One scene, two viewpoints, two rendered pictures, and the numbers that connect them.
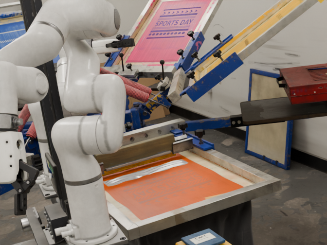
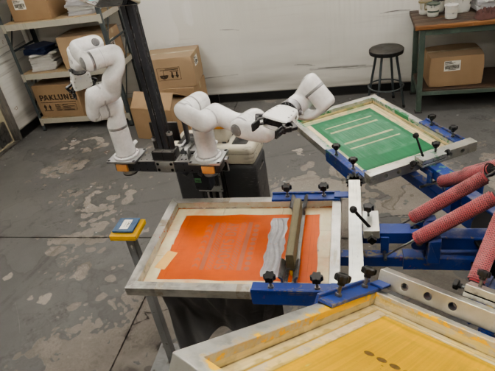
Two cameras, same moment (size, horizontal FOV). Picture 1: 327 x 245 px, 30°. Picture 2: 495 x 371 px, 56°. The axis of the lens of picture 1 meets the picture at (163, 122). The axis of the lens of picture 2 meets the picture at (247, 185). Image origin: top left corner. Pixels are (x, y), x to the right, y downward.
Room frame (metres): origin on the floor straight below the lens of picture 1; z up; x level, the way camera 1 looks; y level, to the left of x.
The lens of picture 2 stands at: (3.21, -1.09, 2.18)
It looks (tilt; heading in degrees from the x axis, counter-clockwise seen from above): 32 degrees down; 128
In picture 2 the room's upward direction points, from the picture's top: 9 degrees counter-clockwise
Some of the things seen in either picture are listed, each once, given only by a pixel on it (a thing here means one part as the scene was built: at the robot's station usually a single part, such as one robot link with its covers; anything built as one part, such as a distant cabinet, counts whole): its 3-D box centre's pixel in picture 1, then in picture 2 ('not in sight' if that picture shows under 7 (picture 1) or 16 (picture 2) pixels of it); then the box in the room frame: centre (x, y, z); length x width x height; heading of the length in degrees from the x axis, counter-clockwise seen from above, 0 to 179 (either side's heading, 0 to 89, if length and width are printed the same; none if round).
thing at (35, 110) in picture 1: (51, 113); (197, 110); (1.86, 0.34, 1.37); 0.13 x 0.10 x 0.16; 88
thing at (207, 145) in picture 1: (192, 145); (294, 293); (2.56, -0.12, 0.98); 0.30 x 0.05 x 0.07; 23
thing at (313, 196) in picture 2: not in sight; (306, 200); (2.34, 0.40, 0.98); 0.30 x 0.05 x 0.07; 23
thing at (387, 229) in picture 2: not in sight; (386, 232); (2.75, 0.27, 1.02); 0.17 x 0.06 x 0.05; 23
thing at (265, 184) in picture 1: (159, 177); (241, 241); (2.23, 0.05, 0.97); 0.79 x 0.58 x 0.04; 23
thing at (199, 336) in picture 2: not in sight; (227, 319); (2.26, -0.17, 0.74); 0.46 x 0.04 x 0.42; 23
